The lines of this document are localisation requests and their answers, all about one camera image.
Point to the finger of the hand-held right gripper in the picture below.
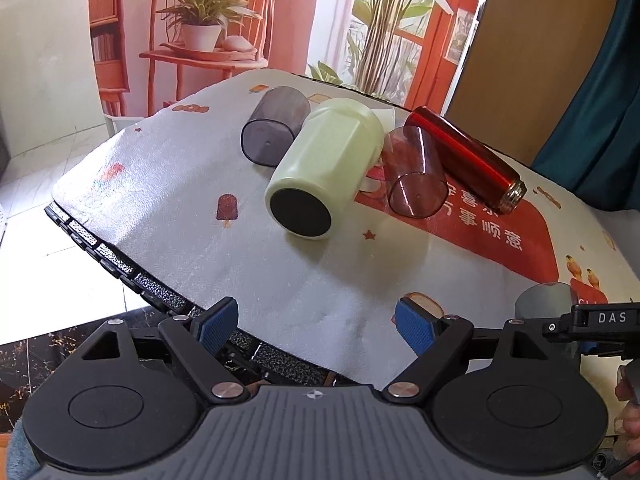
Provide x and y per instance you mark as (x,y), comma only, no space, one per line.
(556,328)

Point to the person's right hand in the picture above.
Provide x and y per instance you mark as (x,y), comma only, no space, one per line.
(631,415)

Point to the wall poster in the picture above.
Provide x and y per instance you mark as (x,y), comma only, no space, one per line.
(310,20)

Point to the grey-blue cloth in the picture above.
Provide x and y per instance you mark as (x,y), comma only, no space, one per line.
(22,452)

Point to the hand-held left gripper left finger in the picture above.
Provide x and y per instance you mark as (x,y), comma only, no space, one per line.
(216,327)

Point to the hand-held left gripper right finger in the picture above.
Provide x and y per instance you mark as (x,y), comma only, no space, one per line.
(415,327)

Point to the red metallic bottle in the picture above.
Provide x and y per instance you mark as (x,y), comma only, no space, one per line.
(465,152)

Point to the brown board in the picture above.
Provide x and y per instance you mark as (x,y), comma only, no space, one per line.
(530,50)

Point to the grey translucent cup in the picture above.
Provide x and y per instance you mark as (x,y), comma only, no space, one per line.
(272,120)

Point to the pink translucent cup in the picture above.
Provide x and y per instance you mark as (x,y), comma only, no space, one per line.
(412,170)

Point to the printed white blanket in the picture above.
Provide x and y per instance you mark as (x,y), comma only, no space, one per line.
(200,240)

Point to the teal curtain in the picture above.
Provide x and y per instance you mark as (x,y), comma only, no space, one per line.
(595,85)

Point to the pale green cup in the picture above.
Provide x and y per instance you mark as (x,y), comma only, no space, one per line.
(325,160)

